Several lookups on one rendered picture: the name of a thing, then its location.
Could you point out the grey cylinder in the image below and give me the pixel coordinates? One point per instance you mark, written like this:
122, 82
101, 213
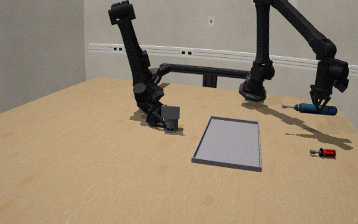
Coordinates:
172, 125

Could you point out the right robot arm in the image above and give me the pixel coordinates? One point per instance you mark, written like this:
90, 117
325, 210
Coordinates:
138, 60

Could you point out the grey metal bracket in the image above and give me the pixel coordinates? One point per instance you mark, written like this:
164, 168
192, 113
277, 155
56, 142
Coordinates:
170, 112

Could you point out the red-handled nut driver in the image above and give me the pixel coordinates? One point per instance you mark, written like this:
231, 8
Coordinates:
324, 152

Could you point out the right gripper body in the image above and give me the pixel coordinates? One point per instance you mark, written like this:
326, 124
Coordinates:
157, 109

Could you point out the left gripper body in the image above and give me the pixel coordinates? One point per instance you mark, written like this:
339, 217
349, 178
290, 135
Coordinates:
318, 87

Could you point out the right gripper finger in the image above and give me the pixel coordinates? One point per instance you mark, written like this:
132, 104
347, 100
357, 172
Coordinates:
154, 118

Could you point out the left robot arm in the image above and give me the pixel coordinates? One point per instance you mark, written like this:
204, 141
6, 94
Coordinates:
337, 69

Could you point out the blue electric nut driver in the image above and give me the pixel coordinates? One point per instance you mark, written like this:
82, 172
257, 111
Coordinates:
311, 109

